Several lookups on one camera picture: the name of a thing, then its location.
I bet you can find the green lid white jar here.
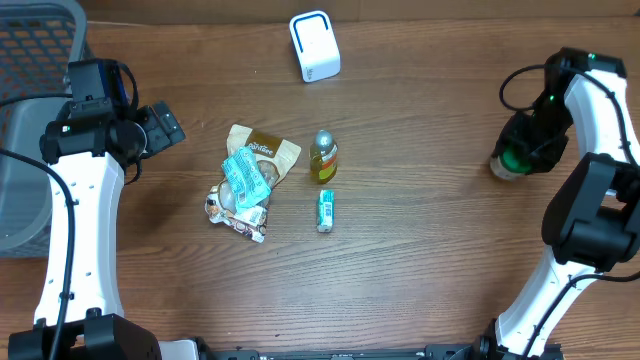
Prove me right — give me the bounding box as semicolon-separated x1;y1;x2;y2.
489;147;531;181

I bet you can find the white red snack wrapper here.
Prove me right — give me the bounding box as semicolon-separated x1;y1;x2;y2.
204;180;268;243

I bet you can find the brown snack packet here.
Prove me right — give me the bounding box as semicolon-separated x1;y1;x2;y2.
226;124;301;189

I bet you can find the grey plastic mesh basket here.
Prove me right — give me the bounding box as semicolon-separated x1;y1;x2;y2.
1;0;91;257

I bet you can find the yellow oil bottle silver cap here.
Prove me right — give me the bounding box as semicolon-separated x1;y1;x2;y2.
309;130;338;184

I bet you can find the small teal tissue pack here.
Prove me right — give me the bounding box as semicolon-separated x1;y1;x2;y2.
317;190;335;233

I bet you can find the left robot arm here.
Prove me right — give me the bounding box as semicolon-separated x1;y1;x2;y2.
8;59;199;359

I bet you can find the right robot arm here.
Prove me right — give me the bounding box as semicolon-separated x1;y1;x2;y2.
467;47;639;359

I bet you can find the white barcode scanner stand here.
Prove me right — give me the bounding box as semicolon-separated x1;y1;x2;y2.
289;10;341;83

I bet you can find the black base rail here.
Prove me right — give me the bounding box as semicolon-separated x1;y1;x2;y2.
195;337;521;360

